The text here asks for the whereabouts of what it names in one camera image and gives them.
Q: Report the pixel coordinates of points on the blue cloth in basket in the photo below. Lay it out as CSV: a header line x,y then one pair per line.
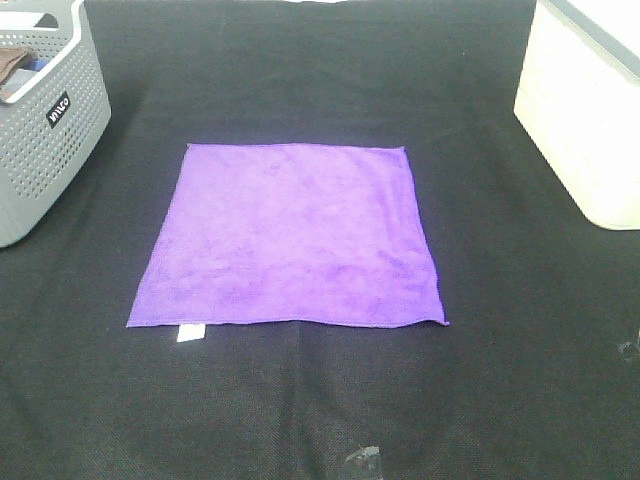
x,y
19,77

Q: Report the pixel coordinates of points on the purple microfiber towel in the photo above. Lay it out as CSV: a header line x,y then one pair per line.
x,y
291,232

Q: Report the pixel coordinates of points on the grey perforated laundry basket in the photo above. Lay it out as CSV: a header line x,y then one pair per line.
x,y
50,126

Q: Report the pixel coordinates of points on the clear tape piece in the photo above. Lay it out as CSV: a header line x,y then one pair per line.
x,y
630,350
364,463

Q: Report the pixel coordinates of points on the clear tape piece right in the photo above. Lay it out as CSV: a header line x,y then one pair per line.
x,y
630,350

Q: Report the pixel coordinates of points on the white plastic bin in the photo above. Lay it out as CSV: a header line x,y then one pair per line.
x,y
578,100

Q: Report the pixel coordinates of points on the clear tape piece bottom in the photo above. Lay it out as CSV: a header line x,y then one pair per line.
x,y
364,463

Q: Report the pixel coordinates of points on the brown cloth in basket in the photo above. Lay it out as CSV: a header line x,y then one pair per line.
x,y
11,59

